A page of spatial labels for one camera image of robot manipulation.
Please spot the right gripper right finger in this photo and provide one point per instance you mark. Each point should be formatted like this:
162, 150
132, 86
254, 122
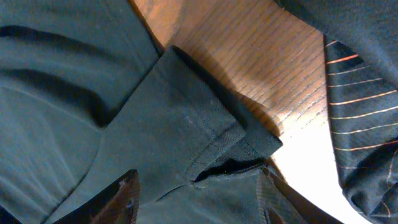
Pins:
282, 204

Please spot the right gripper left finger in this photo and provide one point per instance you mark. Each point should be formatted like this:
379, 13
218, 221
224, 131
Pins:
116, 204

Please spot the black polo shirt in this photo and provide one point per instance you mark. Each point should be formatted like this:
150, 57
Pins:
87, 95

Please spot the dark patterned garment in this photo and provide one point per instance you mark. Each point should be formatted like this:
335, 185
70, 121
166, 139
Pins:
360, 42

